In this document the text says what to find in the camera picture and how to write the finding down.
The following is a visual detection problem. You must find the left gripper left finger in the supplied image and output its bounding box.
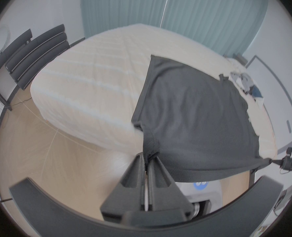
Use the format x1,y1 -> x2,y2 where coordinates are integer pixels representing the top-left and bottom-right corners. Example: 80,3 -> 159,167
100,153 -> 146,217

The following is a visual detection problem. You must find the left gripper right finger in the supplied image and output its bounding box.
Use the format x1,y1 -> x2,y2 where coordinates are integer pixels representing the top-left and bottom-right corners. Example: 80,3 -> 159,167
147,156 -> 195,213

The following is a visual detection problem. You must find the black T-shirt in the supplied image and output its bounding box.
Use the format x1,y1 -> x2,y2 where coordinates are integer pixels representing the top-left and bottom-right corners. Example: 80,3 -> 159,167
131,54 -> 272,183

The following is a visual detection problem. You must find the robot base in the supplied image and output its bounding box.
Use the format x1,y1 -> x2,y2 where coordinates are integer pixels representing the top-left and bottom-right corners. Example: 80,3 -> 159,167
174,179 -> 222,218

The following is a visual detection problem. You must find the pile of clothes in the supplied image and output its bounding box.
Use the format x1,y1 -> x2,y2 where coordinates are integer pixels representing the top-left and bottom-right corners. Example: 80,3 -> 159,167
229,72 -> 262,98

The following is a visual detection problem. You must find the bed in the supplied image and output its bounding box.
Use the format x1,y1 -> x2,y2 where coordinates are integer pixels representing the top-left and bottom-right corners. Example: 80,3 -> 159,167
30,22 -> 292,157

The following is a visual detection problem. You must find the white printed pillow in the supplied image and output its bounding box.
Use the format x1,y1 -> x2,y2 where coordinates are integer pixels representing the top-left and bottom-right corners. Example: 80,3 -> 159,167
226,57 -> 247,76

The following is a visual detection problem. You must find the grey bedside table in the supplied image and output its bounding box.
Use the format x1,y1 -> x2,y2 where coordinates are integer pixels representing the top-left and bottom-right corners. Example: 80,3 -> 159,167
224,53 -> 247,66

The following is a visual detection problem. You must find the blue-green curtain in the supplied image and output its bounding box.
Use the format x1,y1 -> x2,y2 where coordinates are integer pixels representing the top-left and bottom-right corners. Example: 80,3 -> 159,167
80,0 -> 171,38
161,0 -> 269,56

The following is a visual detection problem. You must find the black chest of drawers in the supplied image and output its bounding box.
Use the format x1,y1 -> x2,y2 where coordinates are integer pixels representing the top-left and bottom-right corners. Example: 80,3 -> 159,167
5,25 -> 70,91

